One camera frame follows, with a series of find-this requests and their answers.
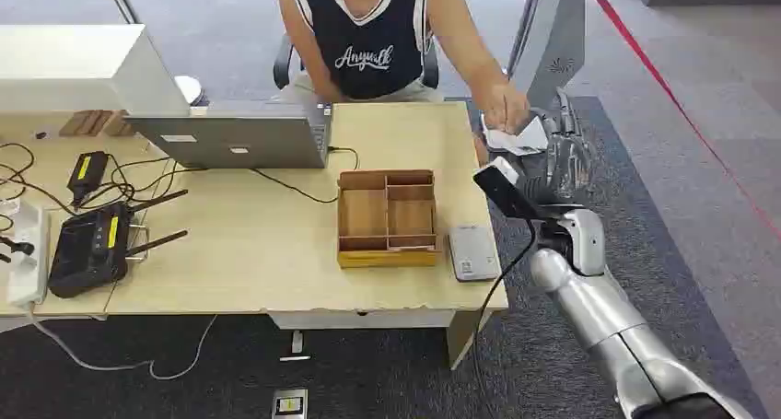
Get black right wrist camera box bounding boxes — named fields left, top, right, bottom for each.
left=472, top=156, right=542, bottom=222

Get black laptop cable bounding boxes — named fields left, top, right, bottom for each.
left=249, top=145, right=361, bottom=205

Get black power adapter yellow label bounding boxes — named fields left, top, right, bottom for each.
left=66, top=150, right=111, bottom=208

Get person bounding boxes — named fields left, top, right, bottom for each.
left=276, top=0, right=532, bottom=135

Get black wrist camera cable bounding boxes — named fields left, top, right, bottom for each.
left=471, top=219, right=540, bottom=419

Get wooden blocks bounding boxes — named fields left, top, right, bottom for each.
left=58, top=109, right=136, bottom=139

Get white desk bracket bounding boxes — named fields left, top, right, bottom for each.
left=278, top=330, right=313, bottom=364

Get white power strip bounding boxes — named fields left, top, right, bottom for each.
left=5, top=201, right=52, bottom=308

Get black remote controller with antennas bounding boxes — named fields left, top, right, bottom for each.
left=46, top=188, right=190, bottom=300

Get person's left hand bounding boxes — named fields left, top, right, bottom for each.
left=479, top=81, right=532, bottom=135

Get white box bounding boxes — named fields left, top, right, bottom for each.
left=0, top=23, right=192, bottom=117

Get white round stool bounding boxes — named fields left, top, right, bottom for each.
left=173, top=75, right=205, bottom=107

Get grey standing panel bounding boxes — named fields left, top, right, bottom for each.
left=507, top=0, right=589, bottom=111

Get white power strip cable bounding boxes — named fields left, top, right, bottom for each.
left=28, top=305, right=219, bottom=382

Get white card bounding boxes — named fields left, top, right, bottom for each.
left=483, top=115, right=551, bottom=158

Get tangled black cables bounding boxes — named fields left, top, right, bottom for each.
left=0, top=141, right=205, bottom=235

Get silver laptop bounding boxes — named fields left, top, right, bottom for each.
left=124, top=99, right=334, bottom=171

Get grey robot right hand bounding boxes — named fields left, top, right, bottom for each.
left=519, top=88, right=600, bottom=209

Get wooden card box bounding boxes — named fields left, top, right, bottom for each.
left=335, top=169, right=440, bottom=270

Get grey card reader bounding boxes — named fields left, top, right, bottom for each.
left=448, top=224, right=503, bottom=284

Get small device on floor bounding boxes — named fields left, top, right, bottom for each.
left=271, top=388, right=310, bottom=419

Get grey metal pole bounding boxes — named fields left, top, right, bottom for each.
left=99, top=0, right=142, bottom=26

